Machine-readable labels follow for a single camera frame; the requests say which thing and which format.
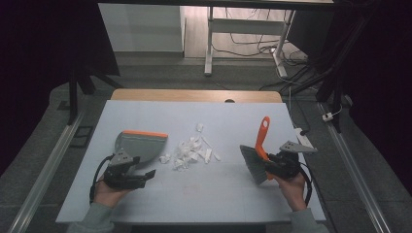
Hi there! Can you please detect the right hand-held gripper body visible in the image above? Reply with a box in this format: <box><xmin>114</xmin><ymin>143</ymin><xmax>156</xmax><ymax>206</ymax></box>
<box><xmin>267</xmin><ymin>140</ymin><xmax>319</xmax><ymax>181</ymax></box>

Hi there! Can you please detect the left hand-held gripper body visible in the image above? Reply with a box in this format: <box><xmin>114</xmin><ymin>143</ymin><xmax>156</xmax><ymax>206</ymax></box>
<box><xmin>103</xmin><ymin>149</ymin><xmax>147</xmax><ymax>190</ymax></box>

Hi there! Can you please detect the orange brush with grey bristles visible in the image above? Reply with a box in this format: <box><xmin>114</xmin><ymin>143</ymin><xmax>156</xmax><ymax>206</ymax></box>
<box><xmin>239</xmin><ymin>116</ymin><xmax>276</xmax><ymax>186</ymax></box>

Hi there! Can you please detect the grey dustpan with orange edge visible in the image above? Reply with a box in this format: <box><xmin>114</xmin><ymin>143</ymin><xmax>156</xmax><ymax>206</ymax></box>
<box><xmin>114</xmin><ymin>129</ymin><xmax>169</xmax><ymax>170</ymax></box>

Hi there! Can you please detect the pile of white paper scraps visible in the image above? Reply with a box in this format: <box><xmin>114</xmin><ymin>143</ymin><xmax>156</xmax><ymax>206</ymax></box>
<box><xmin>157</xmin><ymin>122</ymin><xmax>223</xmax><ymax>172</ymax></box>

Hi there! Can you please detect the person's left hand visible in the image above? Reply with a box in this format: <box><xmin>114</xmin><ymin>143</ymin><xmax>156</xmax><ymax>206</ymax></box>
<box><xmin>93</xmin><ymin>177</ymin><xmax>131</xmax><ymax>209</ymax></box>

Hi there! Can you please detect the person's right hand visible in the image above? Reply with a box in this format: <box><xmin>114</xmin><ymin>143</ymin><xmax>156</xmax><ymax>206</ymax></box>
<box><xmin>271</xmin><ymin>172</ymin><xmax>309</xmax><ymax>213</ymax></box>

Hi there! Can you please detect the white power strip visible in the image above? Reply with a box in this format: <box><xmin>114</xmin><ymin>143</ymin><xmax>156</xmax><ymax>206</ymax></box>
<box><xmin>292</xmin><ymin>127</ymin><xmax>316</xmax><ymax>154</ymax></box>

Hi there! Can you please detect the white board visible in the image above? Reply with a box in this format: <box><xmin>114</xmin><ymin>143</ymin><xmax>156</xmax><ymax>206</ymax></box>
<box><xmin>55</xmin><ymin>99</ymin><xmax>326</xmax><ymax>225</ymax></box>

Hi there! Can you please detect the wooden table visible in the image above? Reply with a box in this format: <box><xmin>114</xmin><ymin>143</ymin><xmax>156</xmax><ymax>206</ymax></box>
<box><xmin>110</xmin><ymin>88</ymin><xmax>284</xmax><ymax>104</ymax></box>

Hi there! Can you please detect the black metal stand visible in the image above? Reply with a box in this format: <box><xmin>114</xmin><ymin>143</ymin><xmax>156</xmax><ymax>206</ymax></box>
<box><xmin>281</xmin><ymin>13</ymin><xmax>373</xmax><ymax>134</ymax></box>
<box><xmin>65</xmin><ymin>61</ymin><xmax>125</xmax><ymax>126</ymax></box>

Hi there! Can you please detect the black curtain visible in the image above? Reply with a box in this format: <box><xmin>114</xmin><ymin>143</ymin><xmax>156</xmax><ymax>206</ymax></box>
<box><xmin>333</xmin><ymin>0</ymin><xmax>412</xmax><ymax>195</ymax></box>
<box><xmin>0</xmin><ymin>0</ymin><xmax>120</xmax><ymax>176</ymax></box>

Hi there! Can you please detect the white cabinet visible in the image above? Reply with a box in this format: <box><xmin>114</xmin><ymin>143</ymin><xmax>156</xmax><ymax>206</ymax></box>
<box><xmin>97</xmin><ymin>3</ymin><xmax>187</xmax><ymax>53</ymax></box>

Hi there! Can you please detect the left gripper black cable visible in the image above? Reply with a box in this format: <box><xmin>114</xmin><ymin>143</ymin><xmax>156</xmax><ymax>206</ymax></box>
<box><xmin>89</xmin><ymin>154</ymin><xmax>115</xmax><ymax>205</ymax></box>

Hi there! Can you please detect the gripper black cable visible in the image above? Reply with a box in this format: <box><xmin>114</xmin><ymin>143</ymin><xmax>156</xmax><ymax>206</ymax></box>
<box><xmin>298</xmin><ymin>161</ymin><xmax>314</xmax><ymax>208</ymax></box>
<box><xmin>89</xmin><ymin>154</ymin><xmax>115</xmax><ymax>205</ymax></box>

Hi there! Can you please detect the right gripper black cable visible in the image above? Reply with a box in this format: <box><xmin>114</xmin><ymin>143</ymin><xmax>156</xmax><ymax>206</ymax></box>
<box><xmin>298</xmin><ymin>161</ymin><xmax>314</xmax><ymax>208</ymax></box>

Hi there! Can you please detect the aluminium rail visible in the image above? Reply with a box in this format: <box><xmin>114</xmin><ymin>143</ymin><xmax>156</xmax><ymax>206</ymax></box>
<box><xmin>6</xmin><ymin>96</ymin><xmax>90</xmax><ymax>233</ymax></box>
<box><xmin>318</xmin><ymin>102</ymin><xmax>394</xmax><ymax>233</ymax></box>

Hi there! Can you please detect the tangle of black floor cables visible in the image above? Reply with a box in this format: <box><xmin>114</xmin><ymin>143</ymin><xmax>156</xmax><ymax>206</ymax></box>
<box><xmin>212</xmin><ymin>8</ymin><xmax>312</xmax><ymax>93</ymax></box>

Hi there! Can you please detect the white metal desk frame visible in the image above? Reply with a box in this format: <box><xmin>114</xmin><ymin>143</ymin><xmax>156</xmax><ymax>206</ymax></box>
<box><xmin>203</xmin><ymin>6</ymin><xmax>296</xmax><ymax>79</ymax></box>

